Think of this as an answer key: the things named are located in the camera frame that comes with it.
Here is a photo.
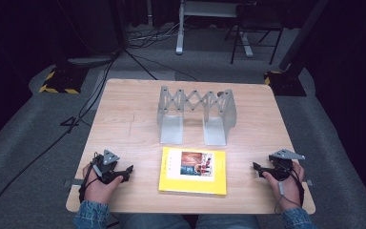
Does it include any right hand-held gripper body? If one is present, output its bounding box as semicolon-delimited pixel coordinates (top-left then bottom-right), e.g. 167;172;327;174
265;148;306;181

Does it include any person's right leg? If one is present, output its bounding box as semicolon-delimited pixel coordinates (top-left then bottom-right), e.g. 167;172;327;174
197;214;262;229

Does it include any person's leg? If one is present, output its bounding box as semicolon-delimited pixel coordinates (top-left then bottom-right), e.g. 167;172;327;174
118;213;185;229
197;214;262;229

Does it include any black stand base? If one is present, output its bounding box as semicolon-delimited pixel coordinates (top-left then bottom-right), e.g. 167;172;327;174
263;70;308;97

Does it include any person's left leg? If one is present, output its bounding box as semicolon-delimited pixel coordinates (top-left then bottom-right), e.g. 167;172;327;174
118;213;185;229

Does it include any white desk frame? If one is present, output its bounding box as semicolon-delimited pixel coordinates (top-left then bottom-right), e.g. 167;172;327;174
174;0;255;59

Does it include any person's right hand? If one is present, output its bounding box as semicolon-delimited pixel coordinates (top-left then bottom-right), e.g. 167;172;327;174
262;160;306;213

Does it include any right gripper cable with plug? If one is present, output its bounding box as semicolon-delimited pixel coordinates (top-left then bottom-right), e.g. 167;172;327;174
274;163;306;216

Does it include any bundle of floor cables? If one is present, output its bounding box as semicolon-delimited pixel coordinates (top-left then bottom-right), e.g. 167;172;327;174
127;22;185;50

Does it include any black slanted stand post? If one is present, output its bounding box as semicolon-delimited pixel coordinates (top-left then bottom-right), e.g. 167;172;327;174
277;0;331;72

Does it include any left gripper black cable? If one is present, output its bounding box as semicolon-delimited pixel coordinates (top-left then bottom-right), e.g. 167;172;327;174
77;152;104;204

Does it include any thin black floor cable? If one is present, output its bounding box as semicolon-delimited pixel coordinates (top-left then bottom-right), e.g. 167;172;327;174
122;49;201;82

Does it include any person's left hand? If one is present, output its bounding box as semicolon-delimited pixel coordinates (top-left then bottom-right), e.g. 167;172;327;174
82;163;125;205

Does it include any yellow book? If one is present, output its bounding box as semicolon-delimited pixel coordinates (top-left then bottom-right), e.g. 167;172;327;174
157;146;229;197

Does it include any expandable metal book rack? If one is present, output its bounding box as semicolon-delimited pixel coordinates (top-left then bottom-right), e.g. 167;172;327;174
156;85;238;147

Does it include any hazard-striped stand base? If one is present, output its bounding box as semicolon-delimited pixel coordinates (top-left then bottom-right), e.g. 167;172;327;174
38;63;90;95

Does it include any long black floor cable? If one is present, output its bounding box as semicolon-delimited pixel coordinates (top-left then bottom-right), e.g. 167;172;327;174
0;51;122;225

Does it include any black folding chair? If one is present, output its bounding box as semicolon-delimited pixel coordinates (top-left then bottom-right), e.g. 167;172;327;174
223;2;285;66

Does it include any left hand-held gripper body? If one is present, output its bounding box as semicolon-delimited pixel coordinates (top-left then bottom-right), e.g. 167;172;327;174
91;149;124;185

